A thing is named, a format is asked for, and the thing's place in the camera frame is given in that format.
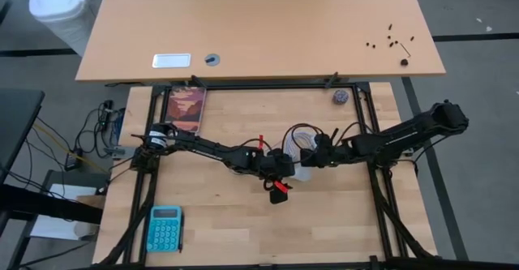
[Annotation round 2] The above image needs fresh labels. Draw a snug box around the white LED lightbulb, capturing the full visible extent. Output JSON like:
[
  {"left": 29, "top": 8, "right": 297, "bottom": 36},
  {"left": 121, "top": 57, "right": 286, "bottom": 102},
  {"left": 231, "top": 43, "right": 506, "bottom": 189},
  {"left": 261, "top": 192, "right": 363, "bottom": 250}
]
[{"left": 292, "top": 164, "right": 314, "bottom": 182}]

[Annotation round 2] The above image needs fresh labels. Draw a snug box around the purple white patterned ball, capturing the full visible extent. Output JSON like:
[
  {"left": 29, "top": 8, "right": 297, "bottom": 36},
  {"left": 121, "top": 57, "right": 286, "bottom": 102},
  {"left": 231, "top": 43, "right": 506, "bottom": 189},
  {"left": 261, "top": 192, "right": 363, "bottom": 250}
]
[{"left": 332, "top": 89, "right": 350, "bottom": 105}]

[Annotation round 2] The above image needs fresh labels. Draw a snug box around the black desk clamp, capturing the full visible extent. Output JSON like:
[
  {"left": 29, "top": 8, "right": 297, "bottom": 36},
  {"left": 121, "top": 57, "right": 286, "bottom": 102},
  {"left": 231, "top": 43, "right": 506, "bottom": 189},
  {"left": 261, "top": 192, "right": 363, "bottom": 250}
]
[
  {"left": 189, "top": 74, "right": 208, "bottom": 89},
  {"left": 324, "top": 71, "right": 340, "bottom": 90}
]

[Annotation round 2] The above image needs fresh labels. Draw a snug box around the landscape picture book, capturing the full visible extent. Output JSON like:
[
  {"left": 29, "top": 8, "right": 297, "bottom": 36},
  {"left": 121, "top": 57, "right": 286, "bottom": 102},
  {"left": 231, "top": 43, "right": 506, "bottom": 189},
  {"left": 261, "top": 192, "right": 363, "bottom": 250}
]
[{"left": 164, "top": 85, "right": 208, "bottom": 135}]

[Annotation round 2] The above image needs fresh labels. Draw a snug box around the black pen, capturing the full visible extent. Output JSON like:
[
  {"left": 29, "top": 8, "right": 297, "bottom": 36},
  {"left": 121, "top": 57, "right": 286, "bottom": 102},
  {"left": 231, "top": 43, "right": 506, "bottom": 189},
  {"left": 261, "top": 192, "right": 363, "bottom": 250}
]
[{"left": 178, "top": 212, "right": 185, "bottom": 254}]

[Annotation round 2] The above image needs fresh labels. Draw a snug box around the teal desk calculator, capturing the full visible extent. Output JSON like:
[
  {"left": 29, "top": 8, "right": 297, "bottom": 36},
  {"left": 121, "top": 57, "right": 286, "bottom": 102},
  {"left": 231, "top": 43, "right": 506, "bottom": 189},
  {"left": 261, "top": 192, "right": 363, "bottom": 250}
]
[{"left": 145, "top": 205, "right": 183, "bottom": 254}]

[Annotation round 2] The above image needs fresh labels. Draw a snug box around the beige wooden desk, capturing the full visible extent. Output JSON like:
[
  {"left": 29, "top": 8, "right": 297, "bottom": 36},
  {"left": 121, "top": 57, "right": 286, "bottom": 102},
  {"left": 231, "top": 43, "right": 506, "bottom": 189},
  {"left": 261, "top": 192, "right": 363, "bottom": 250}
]
[{"left": 75, "top": 0, "right": 447, "bottom": 84}]

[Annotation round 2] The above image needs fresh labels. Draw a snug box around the black power strip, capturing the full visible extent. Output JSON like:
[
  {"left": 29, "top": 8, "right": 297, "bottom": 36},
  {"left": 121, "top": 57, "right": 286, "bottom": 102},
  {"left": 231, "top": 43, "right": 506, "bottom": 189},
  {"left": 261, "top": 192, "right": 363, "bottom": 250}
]
[{"left": 101, "top": 99, "right": 115, "bottom": 131}]

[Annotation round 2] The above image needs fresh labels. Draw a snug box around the black power adapter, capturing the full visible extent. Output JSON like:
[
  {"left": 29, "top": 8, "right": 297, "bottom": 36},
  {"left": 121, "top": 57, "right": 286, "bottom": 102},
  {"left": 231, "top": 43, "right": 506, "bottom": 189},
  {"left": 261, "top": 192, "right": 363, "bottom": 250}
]
[{"left": 64, "top": 148, "right": 84, "bottom": 172}]

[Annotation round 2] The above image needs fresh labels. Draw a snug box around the white paper sheet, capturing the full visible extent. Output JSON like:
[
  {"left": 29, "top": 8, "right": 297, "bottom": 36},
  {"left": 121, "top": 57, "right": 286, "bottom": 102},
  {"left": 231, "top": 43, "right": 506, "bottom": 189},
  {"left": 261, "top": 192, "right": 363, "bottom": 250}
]
[{"left": 30, "top": 182, "right": 101, "bottom": 241}]

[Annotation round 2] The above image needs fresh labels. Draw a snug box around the black support beam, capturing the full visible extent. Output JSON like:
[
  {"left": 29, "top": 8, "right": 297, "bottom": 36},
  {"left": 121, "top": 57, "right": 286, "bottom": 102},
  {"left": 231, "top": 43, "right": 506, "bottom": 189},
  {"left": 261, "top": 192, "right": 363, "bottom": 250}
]
[{"left": 0, "top": 183, "right": 103, "bottom": 225}]

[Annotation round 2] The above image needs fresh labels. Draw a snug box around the black side table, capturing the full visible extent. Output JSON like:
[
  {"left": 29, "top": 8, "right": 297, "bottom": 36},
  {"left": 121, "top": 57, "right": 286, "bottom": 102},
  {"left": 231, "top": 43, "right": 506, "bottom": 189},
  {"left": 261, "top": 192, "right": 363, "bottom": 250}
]
[{"left": 0, "top": 88, "right": 45, "bottom": 184}]

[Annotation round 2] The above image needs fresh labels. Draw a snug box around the white lamp power cord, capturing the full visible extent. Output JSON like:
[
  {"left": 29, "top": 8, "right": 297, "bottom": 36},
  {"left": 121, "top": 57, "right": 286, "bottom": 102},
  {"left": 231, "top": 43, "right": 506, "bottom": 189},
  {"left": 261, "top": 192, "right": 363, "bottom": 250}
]
[{"left": 282, "top": 130, "right": 321, "bottom": 160}]

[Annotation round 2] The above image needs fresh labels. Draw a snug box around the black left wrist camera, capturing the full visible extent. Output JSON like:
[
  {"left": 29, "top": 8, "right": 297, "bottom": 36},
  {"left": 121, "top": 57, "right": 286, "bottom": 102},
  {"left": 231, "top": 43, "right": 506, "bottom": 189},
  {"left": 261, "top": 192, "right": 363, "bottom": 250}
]
[{"left": 269, "top": 188, "right": 290, "bottom": 205}]

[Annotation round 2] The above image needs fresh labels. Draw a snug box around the black aluminium table frame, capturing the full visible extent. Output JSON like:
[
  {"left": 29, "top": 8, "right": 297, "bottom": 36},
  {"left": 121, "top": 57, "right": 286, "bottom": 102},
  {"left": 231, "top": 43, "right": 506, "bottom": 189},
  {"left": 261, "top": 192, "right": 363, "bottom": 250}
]
[{"left": 80, "top": 81, "right": 519, "bottom": 270}]

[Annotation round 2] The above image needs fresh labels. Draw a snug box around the grey metal bracket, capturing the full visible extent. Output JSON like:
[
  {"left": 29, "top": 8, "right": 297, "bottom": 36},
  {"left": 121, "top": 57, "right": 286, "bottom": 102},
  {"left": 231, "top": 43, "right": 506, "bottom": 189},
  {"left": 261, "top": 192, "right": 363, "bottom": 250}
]
[{"left": 104, "top": 145, "right": 137, "bottom": 161}]

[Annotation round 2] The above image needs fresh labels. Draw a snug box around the yellow floor cable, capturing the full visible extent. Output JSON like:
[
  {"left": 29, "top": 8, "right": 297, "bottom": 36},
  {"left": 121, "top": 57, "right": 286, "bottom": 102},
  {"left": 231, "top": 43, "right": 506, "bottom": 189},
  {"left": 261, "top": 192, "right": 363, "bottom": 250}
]
[{"left": 32, "top": 122, "right": 110, "bottom": 174}]

